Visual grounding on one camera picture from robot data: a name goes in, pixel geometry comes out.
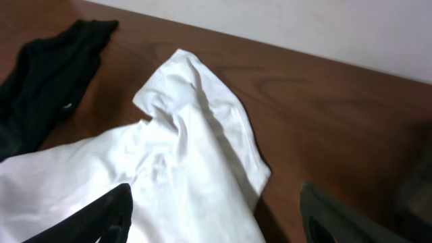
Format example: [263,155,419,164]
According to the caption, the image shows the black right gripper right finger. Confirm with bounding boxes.
[300,183,412,243]

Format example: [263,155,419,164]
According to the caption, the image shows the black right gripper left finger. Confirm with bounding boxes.
[23,183,133,243]

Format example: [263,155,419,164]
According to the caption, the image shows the white t-shirt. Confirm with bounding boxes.
[1,50,270,242]

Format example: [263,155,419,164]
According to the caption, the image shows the black garment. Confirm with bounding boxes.
[1,20,119,160]

